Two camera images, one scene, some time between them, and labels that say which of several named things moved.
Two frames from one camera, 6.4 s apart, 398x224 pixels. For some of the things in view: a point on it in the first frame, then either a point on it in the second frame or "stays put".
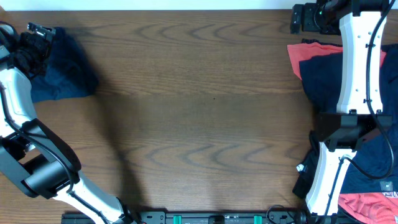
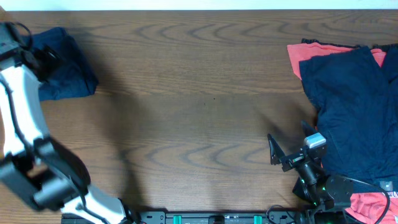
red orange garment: x=367 y=208 stays put
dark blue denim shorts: x=67 y=73 stays put
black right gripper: x=310 y=10 -> x=277 y=156
